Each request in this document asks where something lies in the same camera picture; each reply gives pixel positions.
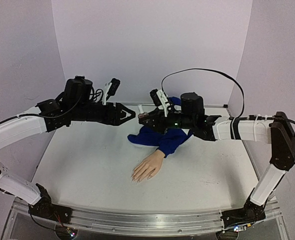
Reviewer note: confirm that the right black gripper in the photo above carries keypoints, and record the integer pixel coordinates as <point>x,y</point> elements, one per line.
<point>152,120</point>

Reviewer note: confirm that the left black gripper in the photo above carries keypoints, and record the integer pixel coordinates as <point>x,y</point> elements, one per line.
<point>114,121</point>

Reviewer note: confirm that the pink nail polish bottle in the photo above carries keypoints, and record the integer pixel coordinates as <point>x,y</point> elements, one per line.
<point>143,115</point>

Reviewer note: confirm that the white nail polish cap brush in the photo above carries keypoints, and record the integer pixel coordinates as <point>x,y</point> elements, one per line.
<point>140,108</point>

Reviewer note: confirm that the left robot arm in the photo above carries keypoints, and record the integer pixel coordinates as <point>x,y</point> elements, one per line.
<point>75,103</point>

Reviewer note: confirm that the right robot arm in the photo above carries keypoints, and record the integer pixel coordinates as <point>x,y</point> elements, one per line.
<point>274,130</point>

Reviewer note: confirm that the blue red white jacket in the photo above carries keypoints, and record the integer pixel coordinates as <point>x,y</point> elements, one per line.
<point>166,143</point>

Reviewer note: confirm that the mannequin hand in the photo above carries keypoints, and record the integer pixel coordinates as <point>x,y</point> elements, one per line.
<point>149,167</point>

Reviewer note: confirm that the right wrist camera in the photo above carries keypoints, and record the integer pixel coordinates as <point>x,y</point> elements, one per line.
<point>161,101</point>

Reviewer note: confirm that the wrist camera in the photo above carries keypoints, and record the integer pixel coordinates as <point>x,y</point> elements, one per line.
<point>110,90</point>
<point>161,101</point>

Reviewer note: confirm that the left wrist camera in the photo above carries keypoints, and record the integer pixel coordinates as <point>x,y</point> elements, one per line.
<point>110,90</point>

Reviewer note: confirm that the aluminium table front rail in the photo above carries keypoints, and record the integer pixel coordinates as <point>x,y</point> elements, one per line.
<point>156,224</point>

